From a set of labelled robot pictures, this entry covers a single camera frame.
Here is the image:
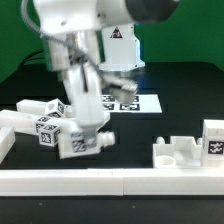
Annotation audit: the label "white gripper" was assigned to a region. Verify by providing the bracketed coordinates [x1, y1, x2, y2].
[63, 63, 105, 147]

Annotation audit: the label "white chair seat part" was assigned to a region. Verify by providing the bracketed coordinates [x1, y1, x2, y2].
[152, 136, 202, 169]

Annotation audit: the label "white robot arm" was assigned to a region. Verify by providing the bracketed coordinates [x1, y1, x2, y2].
[20, 0, 180, 147]

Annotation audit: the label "white flat chair panel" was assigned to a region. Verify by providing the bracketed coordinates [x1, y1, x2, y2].
[65, 105, 110, 132]

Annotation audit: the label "white chair back long part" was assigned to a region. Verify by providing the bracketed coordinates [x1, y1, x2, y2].
[0, 110, 51, 135]

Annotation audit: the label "white marker sheet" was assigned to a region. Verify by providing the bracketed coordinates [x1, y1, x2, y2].
[101, 94, 162, 113]

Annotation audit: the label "white left rail block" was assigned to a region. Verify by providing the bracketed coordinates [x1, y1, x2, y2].
[0, 127, 15, 164]

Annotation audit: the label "black cables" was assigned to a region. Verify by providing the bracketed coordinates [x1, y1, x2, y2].
[20, 49, 48, 67]

